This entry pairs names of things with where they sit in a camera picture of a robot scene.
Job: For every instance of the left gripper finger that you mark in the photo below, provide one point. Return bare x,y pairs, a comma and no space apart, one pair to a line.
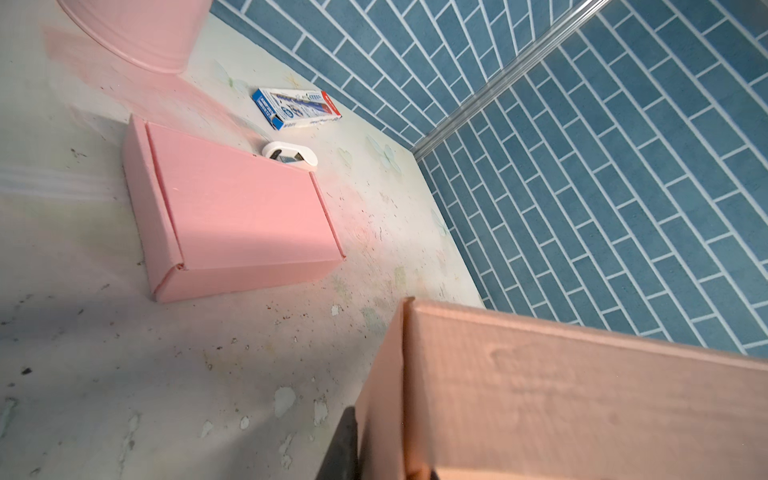
341,459

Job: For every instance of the peach paper box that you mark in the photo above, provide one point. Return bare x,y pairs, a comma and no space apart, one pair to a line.
464,393

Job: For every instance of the pink paper box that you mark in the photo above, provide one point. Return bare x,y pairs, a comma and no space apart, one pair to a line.
213,219

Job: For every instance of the blue white pen box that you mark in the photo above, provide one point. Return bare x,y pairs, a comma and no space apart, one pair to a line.
288,108

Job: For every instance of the pink pencil bucket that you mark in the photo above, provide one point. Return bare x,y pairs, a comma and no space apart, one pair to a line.
157,35

